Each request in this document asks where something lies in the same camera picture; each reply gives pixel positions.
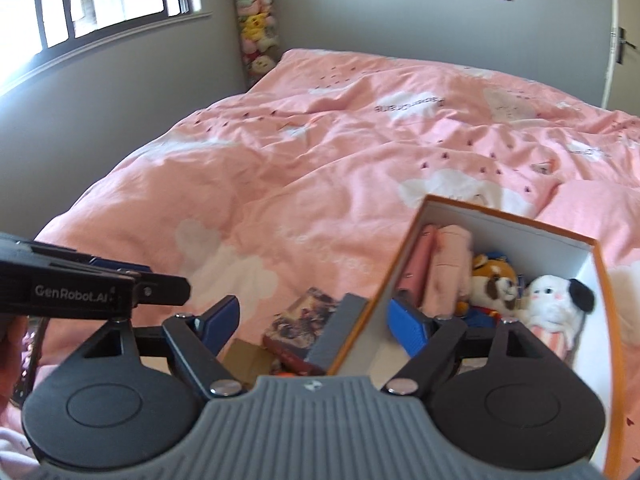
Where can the illustrated card box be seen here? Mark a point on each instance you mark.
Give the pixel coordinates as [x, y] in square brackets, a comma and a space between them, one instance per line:
[300, 320]

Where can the grey box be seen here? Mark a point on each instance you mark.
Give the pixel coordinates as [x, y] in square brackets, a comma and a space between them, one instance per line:
[335, 335]

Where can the gold box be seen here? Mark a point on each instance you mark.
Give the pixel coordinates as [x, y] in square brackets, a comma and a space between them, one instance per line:
[247, 357]

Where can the white door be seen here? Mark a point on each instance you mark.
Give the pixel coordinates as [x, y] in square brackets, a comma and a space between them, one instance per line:
[627, 10]

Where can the red panda plush toy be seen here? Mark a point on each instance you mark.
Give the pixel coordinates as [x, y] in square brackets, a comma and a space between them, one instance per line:
[492, 285]

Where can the dark red box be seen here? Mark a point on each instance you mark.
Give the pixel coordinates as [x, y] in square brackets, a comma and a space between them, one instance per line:
[290, 357]

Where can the pink fabric pouch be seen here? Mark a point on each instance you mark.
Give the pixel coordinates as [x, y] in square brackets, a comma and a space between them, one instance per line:
[450, 265]

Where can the person's left hand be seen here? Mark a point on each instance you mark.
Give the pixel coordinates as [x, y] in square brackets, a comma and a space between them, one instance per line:
[12, 360]

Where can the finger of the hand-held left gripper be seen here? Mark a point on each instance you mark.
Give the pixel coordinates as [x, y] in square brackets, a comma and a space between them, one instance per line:
[165, 290]
[120, 264]

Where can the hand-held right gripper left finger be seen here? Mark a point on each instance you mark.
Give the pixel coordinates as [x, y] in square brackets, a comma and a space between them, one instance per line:
[222, 322]

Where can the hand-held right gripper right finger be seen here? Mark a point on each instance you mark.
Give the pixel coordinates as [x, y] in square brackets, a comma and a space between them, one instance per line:
[406, 330]

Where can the orange cardboard box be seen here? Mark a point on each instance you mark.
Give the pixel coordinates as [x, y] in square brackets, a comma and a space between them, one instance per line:
[525, 245]

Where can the pink wallet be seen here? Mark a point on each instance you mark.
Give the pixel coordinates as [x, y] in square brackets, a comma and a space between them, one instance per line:
[420, 260]

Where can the clear tube of plush toys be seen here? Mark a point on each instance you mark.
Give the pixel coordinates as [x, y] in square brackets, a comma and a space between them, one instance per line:
[255, 30]

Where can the pink printed blanket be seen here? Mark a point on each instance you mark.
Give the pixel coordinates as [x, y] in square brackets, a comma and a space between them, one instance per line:
[300, 160]

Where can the white dog plush toy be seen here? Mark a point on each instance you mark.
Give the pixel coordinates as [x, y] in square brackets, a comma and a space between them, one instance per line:
[550, 305]

